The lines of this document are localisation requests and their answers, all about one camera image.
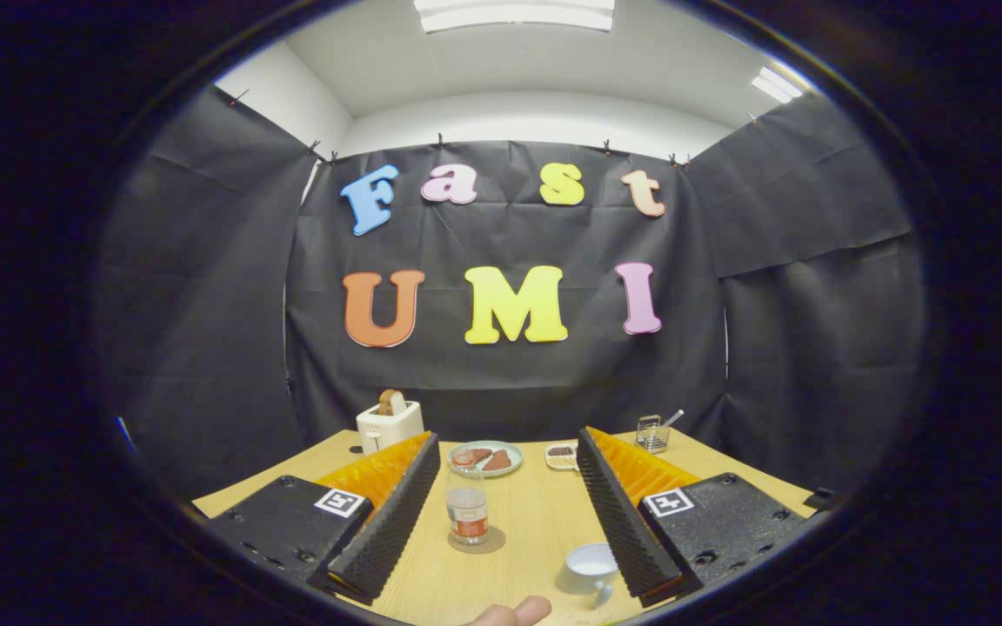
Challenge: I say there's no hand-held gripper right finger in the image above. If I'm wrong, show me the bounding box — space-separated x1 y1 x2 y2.
576 426 832 608

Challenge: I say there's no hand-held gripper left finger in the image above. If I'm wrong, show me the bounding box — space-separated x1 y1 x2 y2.
203 431 442 607

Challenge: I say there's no white cup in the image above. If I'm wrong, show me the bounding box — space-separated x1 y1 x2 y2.
564 543 620 608

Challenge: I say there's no clear plastic juice bottle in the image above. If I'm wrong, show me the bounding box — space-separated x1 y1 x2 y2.
446 448 491 547

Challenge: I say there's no round brown coaster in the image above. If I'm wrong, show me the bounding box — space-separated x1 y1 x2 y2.
447 526 506 555

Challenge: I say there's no wooden table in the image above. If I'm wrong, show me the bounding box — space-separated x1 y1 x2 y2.
192 426 815 626

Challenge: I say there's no white toaster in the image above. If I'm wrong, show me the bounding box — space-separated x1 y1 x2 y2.
356 400 425 456

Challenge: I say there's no pale green plate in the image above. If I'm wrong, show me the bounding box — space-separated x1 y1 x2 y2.
448 440 524 478

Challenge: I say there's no small ceiling light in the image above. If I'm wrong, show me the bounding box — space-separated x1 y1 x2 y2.
751 67 802 103

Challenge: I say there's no long ceiling light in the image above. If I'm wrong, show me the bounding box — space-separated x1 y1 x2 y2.
414 0 615 34

